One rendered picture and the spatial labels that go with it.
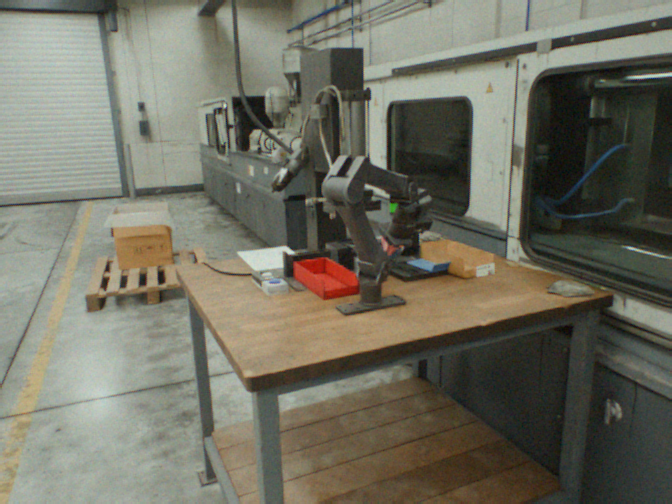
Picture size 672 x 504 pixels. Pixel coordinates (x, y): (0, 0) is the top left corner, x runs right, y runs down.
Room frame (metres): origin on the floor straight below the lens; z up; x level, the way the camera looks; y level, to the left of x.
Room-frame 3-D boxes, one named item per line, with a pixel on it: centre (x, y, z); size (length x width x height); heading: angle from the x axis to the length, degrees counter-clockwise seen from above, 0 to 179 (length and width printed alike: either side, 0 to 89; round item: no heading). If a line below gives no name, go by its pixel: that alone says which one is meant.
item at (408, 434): (1.71, -0.14, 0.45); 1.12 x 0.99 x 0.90; 114
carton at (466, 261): (1.81, -0.45, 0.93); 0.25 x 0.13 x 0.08; 24
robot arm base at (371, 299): (1.44, -0.12, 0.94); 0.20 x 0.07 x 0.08; 114
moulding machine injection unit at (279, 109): (6.29, 0.29, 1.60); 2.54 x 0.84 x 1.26; 20
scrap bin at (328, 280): (1.64, 0.01, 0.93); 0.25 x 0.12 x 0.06; 24
